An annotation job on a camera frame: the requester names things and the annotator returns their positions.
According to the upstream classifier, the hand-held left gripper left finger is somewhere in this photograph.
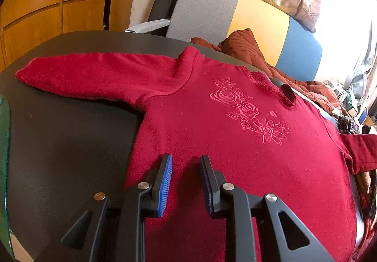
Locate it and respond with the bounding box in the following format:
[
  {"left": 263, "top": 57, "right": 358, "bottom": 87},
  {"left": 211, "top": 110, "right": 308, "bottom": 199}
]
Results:
[{"left": 60, "top": 154, "right": 173, "bottom": 262}]

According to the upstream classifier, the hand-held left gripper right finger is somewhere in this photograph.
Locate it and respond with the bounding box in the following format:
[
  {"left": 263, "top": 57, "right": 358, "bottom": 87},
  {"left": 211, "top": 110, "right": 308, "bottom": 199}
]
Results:
[{"left": 199, "top": 154, "right": 336, "bottom": 262}]

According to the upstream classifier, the dark red embroidered sweater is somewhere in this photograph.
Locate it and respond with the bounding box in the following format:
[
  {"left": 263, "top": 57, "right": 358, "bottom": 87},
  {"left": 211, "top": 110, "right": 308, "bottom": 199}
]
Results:
[{"left": 15, "top": 45, "right": 377, "bottom": 262}]

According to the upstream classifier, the rust quilted jacket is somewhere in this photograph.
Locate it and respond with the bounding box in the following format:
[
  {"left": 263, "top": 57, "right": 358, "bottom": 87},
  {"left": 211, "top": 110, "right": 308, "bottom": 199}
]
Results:
[{"left": 191, "top": 28, "right": 343, "bottom": 116}]

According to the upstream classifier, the green glass plate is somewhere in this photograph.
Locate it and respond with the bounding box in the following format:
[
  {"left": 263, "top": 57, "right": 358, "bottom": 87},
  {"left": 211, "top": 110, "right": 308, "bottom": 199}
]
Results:
[{"left": 0, "top": 94, "right": 16, "bottom": 260}]

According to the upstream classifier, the bright red knit garment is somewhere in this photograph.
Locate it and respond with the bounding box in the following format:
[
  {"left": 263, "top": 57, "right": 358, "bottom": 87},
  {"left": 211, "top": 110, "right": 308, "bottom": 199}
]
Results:
[{"left": 361, "top": 212, "right": 377, "bottom": 254}]

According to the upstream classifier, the cluttered wooden desk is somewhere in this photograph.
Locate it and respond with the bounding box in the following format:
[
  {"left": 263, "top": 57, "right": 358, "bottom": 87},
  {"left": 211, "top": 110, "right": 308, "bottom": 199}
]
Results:
[{"left": 324, "top": 79, "right": 377, "bottom": 128}]

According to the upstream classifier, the grey yellow blue sofa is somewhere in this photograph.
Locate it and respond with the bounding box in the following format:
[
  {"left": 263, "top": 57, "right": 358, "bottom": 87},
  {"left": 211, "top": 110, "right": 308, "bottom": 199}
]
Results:
[{"left": 125, "top": 0, "right": 324, "bottom": 83}]

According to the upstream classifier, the grey plastic bag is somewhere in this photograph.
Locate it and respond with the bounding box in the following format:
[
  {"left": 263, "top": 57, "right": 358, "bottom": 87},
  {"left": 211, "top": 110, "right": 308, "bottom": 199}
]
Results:
[{"left": 350, "top": 53, "right": 377, "bottom": 96}]

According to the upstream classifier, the wooden wardrobe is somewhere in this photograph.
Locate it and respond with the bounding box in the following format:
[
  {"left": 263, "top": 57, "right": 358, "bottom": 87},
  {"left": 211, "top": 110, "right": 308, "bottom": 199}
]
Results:
[{"left": 0, "top": 0, "right": 145, "bottom": 72}]

